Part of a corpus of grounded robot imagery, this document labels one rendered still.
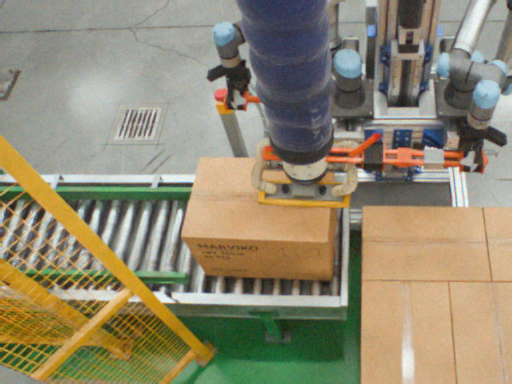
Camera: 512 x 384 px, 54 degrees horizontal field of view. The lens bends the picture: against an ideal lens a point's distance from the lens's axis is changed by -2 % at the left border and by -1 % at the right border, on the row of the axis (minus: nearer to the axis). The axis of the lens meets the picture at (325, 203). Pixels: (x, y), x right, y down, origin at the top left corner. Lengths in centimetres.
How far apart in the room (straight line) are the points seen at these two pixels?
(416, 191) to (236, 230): 129
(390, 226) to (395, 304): 40
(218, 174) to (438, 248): 108
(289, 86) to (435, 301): 130
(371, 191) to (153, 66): 215
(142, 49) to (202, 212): 254
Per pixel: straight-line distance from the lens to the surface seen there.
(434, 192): 299
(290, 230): 201
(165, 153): 364
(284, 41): 131
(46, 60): 478
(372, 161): 178
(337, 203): 184
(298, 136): 159
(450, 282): 237
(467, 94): 224
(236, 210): 210
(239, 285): 239
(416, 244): 243
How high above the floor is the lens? 271
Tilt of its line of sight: 59 degrees down
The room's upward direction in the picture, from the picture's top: 6 degrees counter-clockwise
